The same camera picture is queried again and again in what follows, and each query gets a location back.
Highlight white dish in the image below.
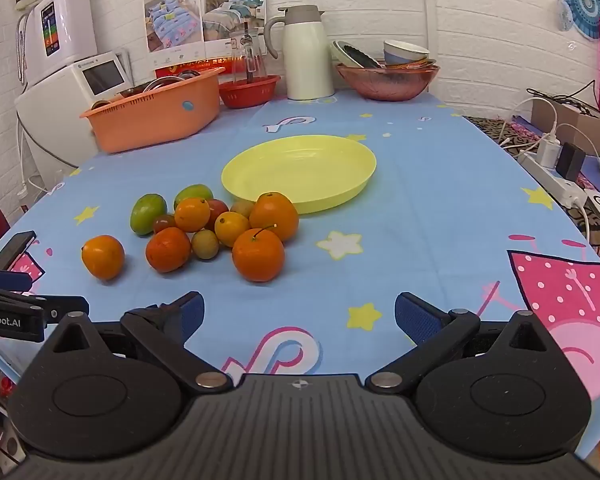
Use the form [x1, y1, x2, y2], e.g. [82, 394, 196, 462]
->
[329, 40, 382, 69]

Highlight small orange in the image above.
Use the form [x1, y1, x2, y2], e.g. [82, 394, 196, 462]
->
[214, 211, 251, 248]

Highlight black cables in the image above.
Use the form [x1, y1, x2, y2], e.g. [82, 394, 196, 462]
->
[527, 80, 600, 121]

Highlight orange plastic basket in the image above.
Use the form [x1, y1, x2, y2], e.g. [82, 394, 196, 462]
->
[79, 66, 226, 154]

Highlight orange rimmed bowl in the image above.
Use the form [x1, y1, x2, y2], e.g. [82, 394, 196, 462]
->
[385, 59, 438, 72]

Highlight wall poster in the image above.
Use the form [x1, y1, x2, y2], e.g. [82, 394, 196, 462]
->
[141, 0, 269, 72]

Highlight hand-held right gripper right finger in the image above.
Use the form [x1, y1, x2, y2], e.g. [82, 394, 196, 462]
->
[365, 291, 556, 395]

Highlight steel bowl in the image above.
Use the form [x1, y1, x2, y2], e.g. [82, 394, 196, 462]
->
[142, 75, 193, 95]

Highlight white power strip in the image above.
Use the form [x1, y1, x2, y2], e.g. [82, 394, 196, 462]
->
[517, 152, 598, 211]

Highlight white thermos jug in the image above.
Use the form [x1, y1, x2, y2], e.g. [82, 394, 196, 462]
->
[264, 4, 336, 101]

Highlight cardboard box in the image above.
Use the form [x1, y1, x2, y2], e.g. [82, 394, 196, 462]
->
[530, 97, 600, 157]

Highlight green apple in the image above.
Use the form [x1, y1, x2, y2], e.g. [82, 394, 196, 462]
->
[130, 193, 168, 237]

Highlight black power adapter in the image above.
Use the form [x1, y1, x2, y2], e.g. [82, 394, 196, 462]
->
[555, 142, 587, 182]

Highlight clear glass jar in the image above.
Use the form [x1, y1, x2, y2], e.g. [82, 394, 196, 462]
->
[245, 25, 269, 82]

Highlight white water purifier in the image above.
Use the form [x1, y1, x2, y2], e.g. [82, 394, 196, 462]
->
[17, 0, 98, 92]

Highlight white cable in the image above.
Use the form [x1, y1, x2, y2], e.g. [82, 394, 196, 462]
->
[497, 97, 556, 148]

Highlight large orange with stem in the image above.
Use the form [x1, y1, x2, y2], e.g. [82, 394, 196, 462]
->
[231, 228, 286, 283]

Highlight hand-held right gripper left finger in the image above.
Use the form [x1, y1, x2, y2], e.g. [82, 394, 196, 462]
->
[42, 291, 233, 395]

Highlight small red plum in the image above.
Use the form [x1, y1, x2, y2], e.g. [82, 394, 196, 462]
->
[206, 199, 230, 231]

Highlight pink glass bowl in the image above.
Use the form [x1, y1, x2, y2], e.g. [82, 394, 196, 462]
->
[335, 62, 441, 101]

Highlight printed blue tablecloth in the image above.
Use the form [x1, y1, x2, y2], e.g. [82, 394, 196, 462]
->
[0, 89, 600, 406]

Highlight white wall pipe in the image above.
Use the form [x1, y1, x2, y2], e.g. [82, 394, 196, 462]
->
[417, 0, 433, 96]

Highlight blue and white bowl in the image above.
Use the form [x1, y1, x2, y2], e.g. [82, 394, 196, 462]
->
[383, 39, 430, 66]

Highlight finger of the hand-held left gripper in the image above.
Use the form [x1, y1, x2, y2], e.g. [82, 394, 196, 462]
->
[0, 231, 37, 292]
[10, 295, 90, 328]

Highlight yellow plastic plate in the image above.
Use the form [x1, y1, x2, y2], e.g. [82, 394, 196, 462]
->
[221, 135, 377, 215]

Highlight white appliance with screen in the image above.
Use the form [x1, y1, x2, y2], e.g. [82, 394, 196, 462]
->
[14, 51, 133, 173]

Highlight green mango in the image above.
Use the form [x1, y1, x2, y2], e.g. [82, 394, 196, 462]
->
[173, 184, 214, 211]

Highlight white charger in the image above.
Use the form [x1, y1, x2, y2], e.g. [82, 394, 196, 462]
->
[536, 132, 562, 169]

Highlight grey appliance cable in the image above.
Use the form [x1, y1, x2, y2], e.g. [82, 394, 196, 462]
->
[15, 110, 81, 171]

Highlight red plastic bowl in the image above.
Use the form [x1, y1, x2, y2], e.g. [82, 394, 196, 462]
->
[218, 74, 282, 109]

